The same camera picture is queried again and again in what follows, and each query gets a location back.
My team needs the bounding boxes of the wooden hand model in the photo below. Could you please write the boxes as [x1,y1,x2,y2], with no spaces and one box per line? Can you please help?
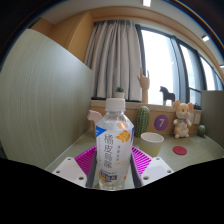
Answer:
[136,67,151,104]

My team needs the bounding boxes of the black horse figurine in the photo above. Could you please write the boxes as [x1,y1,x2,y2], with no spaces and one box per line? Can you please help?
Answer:
[159,85,176,107]

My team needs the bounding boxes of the pink horse figurine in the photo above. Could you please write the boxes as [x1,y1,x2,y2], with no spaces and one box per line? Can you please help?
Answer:
[86,109,104,129]

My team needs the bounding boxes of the flat round red coaster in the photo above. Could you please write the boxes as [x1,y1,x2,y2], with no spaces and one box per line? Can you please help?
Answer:
[172,145,188,156]

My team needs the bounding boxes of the beige plush mouse toy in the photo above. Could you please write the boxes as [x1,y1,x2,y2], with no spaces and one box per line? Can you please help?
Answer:
[172,99,195,139]

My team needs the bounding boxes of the ceiling strip lights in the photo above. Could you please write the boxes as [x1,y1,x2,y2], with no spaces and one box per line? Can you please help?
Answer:
[141,0,224,69]

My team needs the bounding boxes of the pale yellow paper cup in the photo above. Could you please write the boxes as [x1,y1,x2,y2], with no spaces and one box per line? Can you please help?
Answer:
[139,132,165,158]

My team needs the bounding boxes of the small round green cactus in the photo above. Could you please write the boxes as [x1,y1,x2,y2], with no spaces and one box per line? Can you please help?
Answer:
[196,124,207,138]

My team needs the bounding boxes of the small potted cactus plant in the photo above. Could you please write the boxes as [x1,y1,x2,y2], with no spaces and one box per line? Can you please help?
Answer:
[113,86,126,100]

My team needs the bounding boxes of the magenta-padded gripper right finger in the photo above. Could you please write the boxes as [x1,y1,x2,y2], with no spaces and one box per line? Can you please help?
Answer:
[129,146,175,189]

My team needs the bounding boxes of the clear plastic drink bottle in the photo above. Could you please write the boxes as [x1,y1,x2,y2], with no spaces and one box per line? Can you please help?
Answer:
[95,97,135,191]

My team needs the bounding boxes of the dark-framed window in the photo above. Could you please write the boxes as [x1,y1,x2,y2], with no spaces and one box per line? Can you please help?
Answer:
[134,23,224,108]

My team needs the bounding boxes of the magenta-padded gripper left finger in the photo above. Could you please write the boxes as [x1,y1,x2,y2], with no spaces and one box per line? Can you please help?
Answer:
[52,145,98,189]

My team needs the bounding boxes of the tall green cactus ornament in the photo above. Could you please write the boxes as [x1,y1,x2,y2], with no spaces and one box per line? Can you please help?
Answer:
[134,105,152,138]

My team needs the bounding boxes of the white wall socket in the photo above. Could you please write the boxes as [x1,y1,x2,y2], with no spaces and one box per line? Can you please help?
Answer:
[193,113,202,125]

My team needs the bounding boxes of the grey pleated curtain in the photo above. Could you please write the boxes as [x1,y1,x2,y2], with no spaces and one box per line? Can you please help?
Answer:
[83,19,144,102]

